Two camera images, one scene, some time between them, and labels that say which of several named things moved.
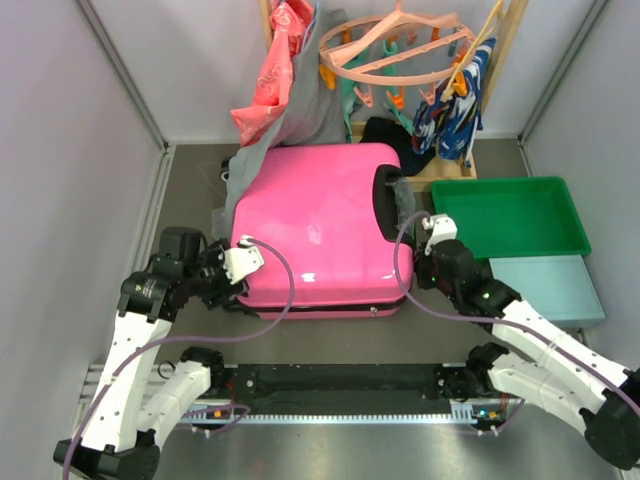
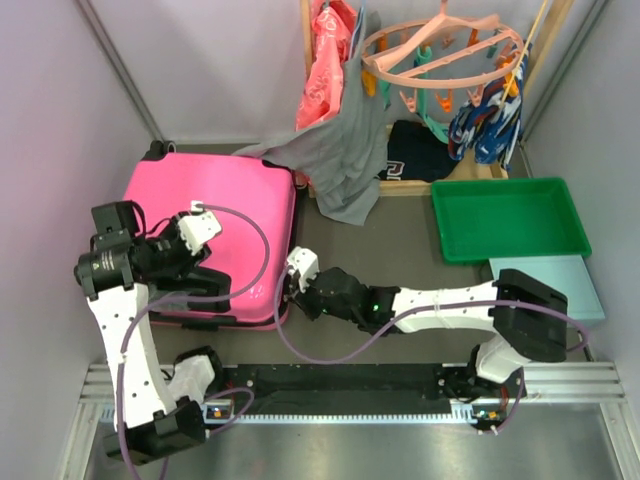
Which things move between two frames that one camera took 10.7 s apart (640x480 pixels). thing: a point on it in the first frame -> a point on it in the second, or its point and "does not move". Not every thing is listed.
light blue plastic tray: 560,288 does not move
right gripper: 420,266 -> 304,299
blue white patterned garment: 449,121 -> 491,128
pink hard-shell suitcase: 328,204 -> 163,184
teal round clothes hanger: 349,94 -> 422,56
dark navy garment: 393,134 -> 415,153
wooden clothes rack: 510,28 -> 468,168
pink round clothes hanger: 395,48 -> 443,52
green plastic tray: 511,216 does not move
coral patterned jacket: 290,20 -> 332,34
